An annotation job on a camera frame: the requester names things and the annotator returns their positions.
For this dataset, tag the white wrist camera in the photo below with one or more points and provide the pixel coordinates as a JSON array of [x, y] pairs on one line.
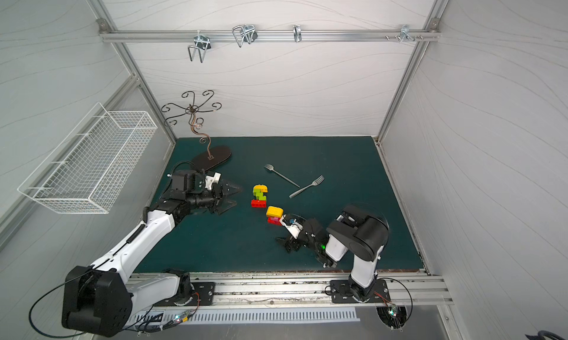
[[211, 180], [291, 224]]

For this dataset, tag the small red brick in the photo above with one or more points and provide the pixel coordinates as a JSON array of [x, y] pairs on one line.
[[258, 204]]

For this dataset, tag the silver metal spoon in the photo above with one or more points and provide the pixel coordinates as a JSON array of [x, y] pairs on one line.
[[271, 168]]

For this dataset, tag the small metal clip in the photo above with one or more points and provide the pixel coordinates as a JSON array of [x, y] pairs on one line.
[[297, 33]]

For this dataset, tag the metal bracket right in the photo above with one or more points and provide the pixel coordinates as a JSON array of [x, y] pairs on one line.
[[405, 35]]

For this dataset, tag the brown metal hook stand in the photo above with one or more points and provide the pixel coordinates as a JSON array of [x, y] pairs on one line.
[[213, 156]]

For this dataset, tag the white wire basket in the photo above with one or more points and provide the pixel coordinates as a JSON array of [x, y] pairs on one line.
[[85, 173]]

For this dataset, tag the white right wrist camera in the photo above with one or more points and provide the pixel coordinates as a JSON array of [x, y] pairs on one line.
[[291, 224]]

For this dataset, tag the white vent strip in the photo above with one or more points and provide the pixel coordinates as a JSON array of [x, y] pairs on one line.
[[251, 316]]

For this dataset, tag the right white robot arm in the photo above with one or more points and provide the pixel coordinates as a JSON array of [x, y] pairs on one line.
[[355, 230]]

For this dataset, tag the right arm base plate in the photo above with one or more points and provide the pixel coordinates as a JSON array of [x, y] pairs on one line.
[[348, 291]]

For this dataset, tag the metal hook clamp left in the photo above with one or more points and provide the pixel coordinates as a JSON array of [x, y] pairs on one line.
[[200, 47]]

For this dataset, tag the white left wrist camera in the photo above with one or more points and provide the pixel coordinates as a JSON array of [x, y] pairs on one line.
[[211, 180]]

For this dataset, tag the metal hook clamp centre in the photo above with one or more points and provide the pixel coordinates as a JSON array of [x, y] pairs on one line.
[[244, 34]]

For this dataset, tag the aluminium crossbar rail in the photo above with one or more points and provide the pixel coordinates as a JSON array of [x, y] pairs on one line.
[[264, 36]]

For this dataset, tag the yellow curved brick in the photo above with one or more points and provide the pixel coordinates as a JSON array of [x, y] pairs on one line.
[[260, 188], [274, 212]]

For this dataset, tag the metal hook clamp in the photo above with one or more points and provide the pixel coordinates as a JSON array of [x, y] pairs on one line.
[[244, 34], [200, 47]]

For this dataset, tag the green table mat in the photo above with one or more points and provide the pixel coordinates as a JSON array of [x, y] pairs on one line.
[[242, 240]]

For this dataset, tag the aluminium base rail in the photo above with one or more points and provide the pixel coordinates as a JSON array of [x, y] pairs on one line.
[[307, 289]]

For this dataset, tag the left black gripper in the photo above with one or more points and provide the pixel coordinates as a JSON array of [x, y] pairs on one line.
[[220, 198]]

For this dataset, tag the silver metal fork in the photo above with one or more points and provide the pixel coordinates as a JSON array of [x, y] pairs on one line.
[[315, 183]]

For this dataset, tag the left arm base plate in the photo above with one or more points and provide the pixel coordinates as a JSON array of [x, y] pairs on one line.
[[203, 295]]

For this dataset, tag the long red brick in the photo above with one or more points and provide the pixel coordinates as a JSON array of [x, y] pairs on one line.
[[275, 221]]

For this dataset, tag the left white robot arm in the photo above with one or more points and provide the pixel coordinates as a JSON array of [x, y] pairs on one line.
[[97, 298]]

